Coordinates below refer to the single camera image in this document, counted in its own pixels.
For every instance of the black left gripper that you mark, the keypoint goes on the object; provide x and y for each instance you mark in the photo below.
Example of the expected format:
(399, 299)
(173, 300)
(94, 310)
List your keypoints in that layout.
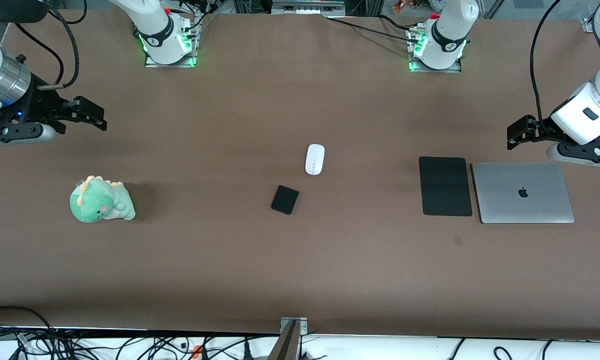
(544, 131)

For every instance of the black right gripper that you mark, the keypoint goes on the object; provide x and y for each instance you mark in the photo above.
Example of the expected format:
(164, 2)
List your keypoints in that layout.
(38, 106)

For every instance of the white computer mouse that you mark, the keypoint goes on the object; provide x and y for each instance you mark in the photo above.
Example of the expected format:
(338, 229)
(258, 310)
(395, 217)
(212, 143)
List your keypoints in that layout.
(314, 159)

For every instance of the small black square case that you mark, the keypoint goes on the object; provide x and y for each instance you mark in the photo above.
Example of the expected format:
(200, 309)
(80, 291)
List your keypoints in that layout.
(285, 199)

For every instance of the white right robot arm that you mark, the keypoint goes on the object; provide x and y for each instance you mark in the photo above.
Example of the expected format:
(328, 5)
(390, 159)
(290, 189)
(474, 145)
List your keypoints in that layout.
(159, 22)

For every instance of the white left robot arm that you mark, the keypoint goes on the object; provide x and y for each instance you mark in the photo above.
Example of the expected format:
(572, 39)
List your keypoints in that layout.
(450, 27)

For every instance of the black mouse pad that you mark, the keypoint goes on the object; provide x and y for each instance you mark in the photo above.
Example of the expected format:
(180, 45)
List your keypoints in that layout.
(445, 186)

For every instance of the silver closed laptop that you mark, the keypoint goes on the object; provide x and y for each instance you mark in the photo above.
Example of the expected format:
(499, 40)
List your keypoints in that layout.
(522, 192)

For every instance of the green dinosaur plush toy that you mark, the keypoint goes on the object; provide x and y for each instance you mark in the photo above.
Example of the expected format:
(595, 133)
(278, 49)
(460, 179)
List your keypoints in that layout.
(99, 202)

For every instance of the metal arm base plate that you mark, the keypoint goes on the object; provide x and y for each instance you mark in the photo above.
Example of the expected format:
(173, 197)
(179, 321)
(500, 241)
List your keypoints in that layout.
(152, 63)
(457, 69)

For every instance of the aluminium frame profile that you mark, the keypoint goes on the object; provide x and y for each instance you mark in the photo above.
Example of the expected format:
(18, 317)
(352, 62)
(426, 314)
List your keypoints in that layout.
(307, 7)

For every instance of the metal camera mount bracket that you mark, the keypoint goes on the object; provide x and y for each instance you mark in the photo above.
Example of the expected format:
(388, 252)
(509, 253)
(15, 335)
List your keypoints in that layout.
(290, 335)

